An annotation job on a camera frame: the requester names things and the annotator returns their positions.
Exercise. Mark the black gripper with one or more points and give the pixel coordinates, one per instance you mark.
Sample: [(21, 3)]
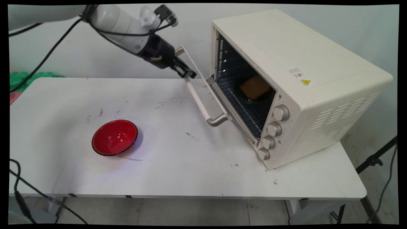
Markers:
[(159, 52)]

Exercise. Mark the dark round plate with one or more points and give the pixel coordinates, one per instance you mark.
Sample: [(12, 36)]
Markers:
[(241, 95)]

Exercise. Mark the white table frame bracket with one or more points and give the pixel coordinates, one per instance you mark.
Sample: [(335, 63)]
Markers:
[(305, 210)]

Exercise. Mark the cream toaster oven body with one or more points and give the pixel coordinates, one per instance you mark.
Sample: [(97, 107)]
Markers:
[(318, 79)]

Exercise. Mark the green plastic object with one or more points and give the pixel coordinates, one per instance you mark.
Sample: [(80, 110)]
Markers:
[(19, 79)]

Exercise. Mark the pink flat object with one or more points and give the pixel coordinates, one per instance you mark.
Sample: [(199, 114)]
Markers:
[(14, 98)]

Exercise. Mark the black tripod stand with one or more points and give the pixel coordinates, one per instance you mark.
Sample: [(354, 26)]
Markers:
[(375, 159)]

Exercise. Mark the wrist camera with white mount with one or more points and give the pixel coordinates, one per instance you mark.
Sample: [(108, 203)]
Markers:
[(162, 14)]

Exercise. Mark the red bowl with black rim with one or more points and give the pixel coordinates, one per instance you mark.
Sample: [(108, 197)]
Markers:
[(114, 138)]

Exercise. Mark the brown bread slice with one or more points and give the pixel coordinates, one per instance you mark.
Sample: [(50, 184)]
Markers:
[(255, 87)]

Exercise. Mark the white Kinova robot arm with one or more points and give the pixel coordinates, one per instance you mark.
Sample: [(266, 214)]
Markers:
[(47, 14)]

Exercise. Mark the silver oven knob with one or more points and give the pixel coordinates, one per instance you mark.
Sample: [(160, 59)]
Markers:
[(263, 154), (268, 142), (274, 128), (281, 112)]

